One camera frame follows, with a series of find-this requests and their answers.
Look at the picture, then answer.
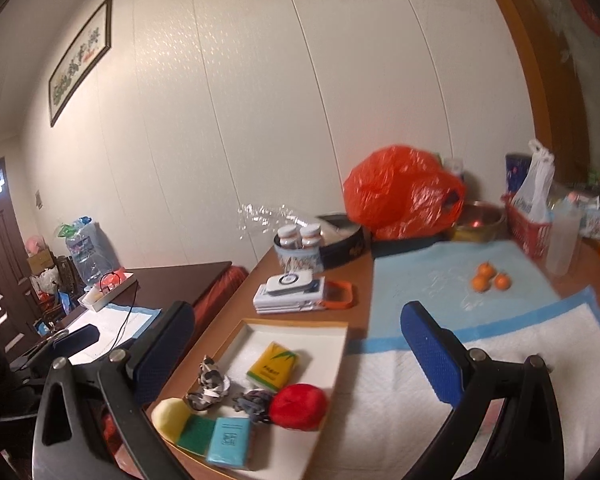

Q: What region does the light blue absorbent pad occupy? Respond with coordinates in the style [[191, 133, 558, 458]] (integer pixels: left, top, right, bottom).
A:
[[352, 240, 563, 356]]

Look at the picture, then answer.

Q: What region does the white flat device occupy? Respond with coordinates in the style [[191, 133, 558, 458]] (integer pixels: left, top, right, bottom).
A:
[[265, 270, 315, 297]]

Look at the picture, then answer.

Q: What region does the framed wall picture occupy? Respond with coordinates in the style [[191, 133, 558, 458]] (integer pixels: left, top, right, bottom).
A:
[[47, 0, 113, 128]]

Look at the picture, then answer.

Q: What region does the white plastic bag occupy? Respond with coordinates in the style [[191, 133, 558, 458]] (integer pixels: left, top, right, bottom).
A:
[[512, 139, 556, 223]]

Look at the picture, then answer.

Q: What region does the yellow tissue packet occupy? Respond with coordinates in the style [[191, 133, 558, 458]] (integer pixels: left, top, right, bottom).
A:
[[245, 341, 299, 392]]

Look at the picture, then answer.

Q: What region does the pale yellow soft toy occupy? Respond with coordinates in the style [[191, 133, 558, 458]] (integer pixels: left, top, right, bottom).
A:
[[151, 397, 193, 443]]

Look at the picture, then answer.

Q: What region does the printed pill bottle box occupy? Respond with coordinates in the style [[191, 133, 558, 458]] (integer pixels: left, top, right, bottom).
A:
[[273, 245, 323, 275]]

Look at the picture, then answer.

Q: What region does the white pad on dark table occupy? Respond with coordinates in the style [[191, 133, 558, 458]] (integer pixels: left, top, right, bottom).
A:
[[62, 304, 162, 363]]

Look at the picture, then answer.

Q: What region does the orange plastic bag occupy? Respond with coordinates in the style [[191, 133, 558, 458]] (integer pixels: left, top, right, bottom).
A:
[[342, 145, 467, 241]]

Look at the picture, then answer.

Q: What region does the blue tissue packet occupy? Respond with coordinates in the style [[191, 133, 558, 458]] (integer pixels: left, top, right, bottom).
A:
[[206, 416, 255, 470]]

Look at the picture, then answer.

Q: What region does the black round tin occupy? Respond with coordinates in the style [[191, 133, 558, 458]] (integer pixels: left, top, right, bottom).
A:
[[315, 213, 365, 270]]

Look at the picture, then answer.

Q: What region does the stack of white boxes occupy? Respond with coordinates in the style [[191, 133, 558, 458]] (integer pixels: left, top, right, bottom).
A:
[[252, 275, 327, 315]]

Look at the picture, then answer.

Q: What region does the brown wooden door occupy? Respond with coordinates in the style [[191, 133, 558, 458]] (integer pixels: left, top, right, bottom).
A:
[[0, 157, 36, 326]]

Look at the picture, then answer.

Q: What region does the wooden window frame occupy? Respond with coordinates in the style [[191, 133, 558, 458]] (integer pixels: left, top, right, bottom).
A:
[[472, 0, 600, 186]]

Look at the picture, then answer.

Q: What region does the orange framed case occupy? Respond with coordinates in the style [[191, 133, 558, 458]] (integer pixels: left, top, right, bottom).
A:
[[322, 280, 355, 311]]

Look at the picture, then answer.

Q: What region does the red plush ball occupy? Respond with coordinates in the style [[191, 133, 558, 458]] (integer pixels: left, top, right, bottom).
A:
[[268, 383, 329, 432]]

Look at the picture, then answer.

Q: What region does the white absorbent pad blue border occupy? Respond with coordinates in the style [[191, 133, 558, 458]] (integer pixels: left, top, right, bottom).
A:
[[310, 285, 600, 480]]

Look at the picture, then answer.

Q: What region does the black cable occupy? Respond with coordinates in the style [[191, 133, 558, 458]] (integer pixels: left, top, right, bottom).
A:
[[115, 280, 141, 348]]

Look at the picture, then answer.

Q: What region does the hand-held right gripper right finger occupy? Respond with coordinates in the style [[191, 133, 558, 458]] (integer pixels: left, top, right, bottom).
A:
[[400, 301, 566, 480]]

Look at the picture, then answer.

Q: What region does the white wooden tray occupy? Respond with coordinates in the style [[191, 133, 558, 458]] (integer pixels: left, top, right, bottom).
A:
[[145, 317, 349, 480]]

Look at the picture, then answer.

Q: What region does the yellow green sponge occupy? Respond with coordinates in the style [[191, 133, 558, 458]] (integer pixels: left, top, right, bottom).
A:
[[176, 414, 217, 457]]

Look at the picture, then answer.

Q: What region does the white box with red items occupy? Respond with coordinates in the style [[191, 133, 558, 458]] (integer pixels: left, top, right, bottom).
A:
[[77, 271, 136, 311]]

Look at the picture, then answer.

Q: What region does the dark wooden table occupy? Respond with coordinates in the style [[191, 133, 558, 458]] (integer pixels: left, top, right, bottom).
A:
[[60, 260, 233, 341]]

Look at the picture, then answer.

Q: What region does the red plastic basket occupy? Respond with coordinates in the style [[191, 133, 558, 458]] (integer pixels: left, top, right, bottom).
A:
[[502, 192, 553, 261]]

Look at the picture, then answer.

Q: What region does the clear plastic wrap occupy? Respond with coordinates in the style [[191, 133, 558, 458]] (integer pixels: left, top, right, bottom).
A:
[[236, 202, 301, 241]]

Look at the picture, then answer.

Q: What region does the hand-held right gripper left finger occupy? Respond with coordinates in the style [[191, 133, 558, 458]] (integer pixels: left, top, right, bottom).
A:
[[32, 300, 196, 480]]

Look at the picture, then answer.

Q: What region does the cardboard box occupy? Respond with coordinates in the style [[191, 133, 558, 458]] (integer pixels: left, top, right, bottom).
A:
[[27, 250, 56, 273]]

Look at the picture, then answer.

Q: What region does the dark blue can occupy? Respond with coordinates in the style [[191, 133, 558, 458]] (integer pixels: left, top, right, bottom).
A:
[[505, 152, 533, 196]]

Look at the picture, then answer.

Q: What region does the metal bowl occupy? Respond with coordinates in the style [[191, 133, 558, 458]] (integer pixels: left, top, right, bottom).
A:
[[447, 201, 508, 243]]

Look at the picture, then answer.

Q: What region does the red cloth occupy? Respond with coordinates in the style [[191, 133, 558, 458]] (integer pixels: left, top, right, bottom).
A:
[[195, 266, 248, 331]]

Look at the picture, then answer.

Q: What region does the black white patterned cloth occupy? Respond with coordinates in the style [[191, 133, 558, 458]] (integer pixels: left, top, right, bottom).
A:
[[182, 355, 231, 411]]

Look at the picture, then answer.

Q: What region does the large water jug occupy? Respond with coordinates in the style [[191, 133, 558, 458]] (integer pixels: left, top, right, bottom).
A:
[[65, 220, 121, 286]]

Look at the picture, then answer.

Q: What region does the translucent plastic bottle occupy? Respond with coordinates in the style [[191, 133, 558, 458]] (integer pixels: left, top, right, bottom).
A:
[[545, 197, 583, 278]]

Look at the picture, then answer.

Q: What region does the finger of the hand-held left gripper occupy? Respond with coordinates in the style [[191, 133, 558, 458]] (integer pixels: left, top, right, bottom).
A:
[[10, 324, 101, 371]]

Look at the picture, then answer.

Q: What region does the dark grey scrunchie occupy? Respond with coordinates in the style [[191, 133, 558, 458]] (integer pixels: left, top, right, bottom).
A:
[[232, 387, 276, 426]]

